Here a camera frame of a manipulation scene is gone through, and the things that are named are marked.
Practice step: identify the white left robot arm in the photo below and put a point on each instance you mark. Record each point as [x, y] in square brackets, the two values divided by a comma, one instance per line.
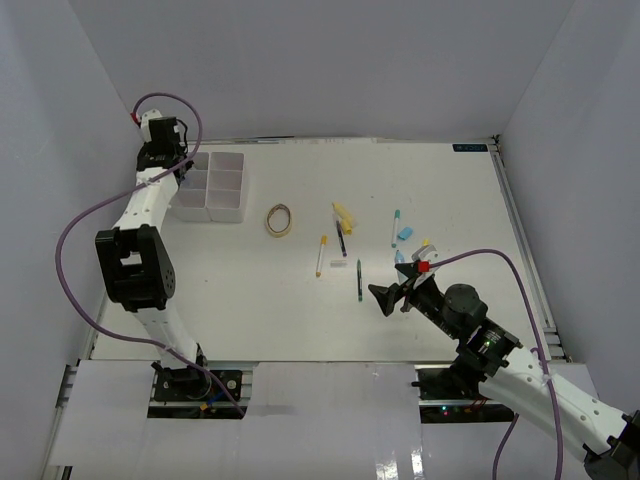
[136, 267]

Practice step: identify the aluminium table edge rail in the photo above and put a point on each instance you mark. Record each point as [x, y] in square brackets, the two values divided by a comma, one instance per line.
[549, 328]

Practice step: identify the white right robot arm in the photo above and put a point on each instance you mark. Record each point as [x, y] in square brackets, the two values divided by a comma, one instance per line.
[494, 364]

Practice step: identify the yellow highlighter cap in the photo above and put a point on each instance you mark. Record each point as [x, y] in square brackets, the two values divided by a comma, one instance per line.
[346, 227]

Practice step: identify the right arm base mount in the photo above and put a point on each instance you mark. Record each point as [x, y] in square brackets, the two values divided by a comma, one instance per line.
[441, 402]

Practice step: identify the yellow highlighter body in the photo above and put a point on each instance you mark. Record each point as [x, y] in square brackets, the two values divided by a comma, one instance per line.
[343, 215]

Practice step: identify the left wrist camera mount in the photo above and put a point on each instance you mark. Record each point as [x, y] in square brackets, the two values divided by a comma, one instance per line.
[142, 121]

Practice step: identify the purple gel pen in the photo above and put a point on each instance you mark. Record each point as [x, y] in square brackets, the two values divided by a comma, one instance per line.
[341, 237]

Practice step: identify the black table logo label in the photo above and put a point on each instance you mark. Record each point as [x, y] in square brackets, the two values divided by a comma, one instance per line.
[470, 147]

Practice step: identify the white left organizer box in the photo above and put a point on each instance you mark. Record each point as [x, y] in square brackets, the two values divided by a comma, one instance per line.
[188, 204]

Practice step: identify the white marker teal cap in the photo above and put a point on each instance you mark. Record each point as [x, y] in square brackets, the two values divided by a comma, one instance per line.
[395, 228]

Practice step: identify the white front cover panel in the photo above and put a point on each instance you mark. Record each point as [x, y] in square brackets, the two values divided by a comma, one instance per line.
[304, 421]

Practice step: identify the white right organizer box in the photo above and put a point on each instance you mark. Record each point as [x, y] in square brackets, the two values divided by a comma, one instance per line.
[226, 187]

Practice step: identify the blue cap spray bottle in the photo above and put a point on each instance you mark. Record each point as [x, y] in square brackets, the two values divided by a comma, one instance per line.
[185, 171]

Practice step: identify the white marker orange cap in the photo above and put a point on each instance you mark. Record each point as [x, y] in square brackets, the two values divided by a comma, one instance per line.
[320, 257]

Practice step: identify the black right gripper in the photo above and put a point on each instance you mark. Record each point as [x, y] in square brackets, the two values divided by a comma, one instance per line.
[387, 297]

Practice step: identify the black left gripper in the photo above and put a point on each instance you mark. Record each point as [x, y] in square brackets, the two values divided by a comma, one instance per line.
[147, 149]

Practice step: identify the yellow masking tape roll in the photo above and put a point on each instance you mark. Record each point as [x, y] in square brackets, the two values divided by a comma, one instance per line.
[279, 221]

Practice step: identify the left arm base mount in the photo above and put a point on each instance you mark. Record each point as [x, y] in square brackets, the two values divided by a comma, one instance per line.
[188, 394]

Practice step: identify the green highlighter pen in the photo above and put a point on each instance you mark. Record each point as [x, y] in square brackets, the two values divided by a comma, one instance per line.
[359, 280]

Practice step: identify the light blue highlighter cap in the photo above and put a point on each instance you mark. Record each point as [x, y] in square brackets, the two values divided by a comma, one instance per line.
[404, 234]

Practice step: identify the white organizer box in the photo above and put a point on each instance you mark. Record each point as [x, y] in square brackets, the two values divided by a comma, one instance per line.
[226, 187]
[188, 204]

